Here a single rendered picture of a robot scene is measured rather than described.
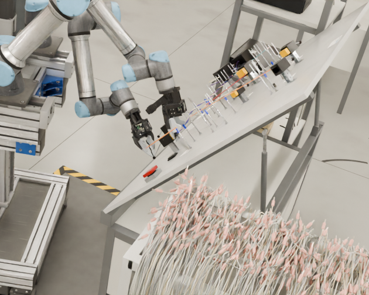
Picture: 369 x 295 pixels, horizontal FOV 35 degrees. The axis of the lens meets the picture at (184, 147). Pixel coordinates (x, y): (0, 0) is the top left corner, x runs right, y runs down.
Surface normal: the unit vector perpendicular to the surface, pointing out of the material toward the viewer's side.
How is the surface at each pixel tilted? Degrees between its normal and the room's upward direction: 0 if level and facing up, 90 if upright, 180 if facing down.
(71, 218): 0
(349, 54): 90
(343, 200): 0
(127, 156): 0
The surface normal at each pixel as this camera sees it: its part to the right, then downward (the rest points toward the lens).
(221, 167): 0.18, -0.82
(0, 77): -0.02, 0.63
